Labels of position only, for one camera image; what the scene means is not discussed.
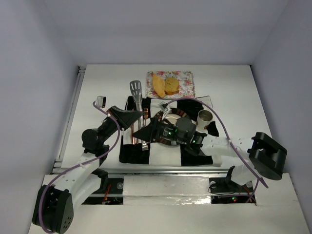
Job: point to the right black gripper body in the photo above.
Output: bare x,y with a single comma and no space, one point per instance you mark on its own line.
154,130

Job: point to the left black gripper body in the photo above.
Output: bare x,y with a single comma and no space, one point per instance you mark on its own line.
116,117

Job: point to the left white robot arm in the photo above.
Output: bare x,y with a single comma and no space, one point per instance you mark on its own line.
57,200

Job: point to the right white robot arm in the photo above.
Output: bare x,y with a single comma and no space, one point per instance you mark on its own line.
261,156

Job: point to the round brown bread piece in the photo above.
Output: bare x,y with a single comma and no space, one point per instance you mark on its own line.
171,86

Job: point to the copper knife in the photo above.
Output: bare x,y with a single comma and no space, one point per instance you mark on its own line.
133,141

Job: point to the black white checkered placemat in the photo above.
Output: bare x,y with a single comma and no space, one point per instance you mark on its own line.
162,155

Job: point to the copper fork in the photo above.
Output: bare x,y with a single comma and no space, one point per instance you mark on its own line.
146,114

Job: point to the dark rimmed ceramic plate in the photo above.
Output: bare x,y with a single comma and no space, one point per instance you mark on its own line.
174,118

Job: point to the floral rectangular tray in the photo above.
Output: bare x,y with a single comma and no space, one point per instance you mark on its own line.
184,78

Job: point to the metal cup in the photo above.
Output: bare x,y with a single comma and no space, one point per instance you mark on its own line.
204,118

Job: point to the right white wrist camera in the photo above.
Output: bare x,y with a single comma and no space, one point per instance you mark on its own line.
165,109

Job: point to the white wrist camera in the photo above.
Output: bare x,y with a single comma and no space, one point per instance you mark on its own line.
101,102
165,109

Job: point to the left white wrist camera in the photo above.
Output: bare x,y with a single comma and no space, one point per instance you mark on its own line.
101,102

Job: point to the aluminium frame rail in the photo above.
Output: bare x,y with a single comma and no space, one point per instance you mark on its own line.
69,119

